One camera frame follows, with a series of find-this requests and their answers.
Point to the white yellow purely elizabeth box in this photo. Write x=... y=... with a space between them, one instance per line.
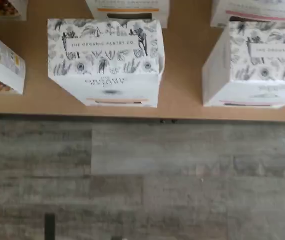
x=0 y=65
x=2 y=8

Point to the wooden shelf board with boxes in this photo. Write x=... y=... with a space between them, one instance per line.
x=187 y=75

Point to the white box yellow strip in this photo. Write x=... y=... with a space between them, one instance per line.
x=105 y=62
x=127 y=5

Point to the black floor tape strip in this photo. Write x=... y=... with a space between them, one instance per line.
x=50 y=227

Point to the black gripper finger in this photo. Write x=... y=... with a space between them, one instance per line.
x=117 y=238

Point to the white box pink strip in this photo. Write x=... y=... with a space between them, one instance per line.
x=252 y=10
x=257 y=65

